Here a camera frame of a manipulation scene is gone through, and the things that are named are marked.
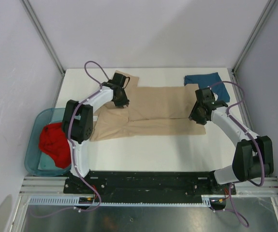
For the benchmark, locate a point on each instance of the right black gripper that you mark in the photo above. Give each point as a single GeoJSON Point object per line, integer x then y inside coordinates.
{"type": "Point", "coordinates": [194, 116]}

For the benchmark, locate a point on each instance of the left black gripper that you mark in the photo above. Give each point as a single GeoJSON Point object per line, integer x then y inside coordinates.
{"type": "Point", "coordinates": [124, 102]}

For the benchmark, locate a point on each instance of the beige t shirt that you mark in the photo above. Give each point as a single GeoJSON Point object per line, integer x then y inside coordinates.
{"type": "Point", "coordinates": [152, 111]}

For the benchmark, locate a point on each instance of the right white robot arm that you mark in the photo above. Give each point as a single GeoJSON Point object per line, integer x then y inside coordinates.
{"type": "Point", "coordinates": [253, 157]}

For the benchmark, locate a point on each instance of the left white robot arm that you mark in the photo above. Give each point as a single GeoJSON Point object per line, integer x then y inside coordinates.
{"type": "Point", "coordinates": [77, 123]}

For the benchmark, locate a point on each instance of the folded blue t shirt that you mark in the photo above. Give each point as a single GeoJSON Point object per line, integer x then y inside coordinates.
{"type": "Point", "coordinates": [209, 80]}

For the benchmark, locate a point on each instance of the red t shirt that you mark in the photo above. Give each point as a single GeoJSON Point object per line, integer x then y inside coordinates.
{"type": "Point", "coordinates": [53, 142]}

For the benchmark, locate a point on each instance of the teal plastic bin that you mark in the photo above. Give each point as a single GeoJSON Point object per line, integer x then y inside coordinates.
{"type": "Point", "coordinates": [36, 162]}

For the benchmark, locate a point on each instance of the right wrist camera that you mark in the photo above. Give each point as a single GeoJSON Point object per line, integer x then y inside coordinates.
{"type": "Point", "coordinates": [204, 95]}

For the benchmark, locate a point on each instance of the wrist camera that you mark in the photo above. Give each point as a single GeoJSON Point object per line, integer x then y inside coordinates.
{"type": "Point", "coordinates": [204, 95]}
{"type": "Point", "coordinates": [120, 78]}

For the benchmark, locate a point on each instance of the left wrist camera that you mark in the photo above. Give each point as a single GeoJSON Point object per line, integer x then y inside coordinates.
{"type": "Point", "coordinates": [120, 78]}

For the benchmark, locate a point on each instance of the white cable duct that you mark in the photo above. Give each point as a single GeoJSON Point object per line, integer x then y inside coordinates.
{"type": "Point", "coordinates": [83, 201]}

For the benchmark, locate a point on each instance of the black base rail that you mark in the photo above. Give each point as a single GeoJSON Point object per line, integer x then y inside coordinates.
{"type": "Point", "coordinates": [153, 187]}

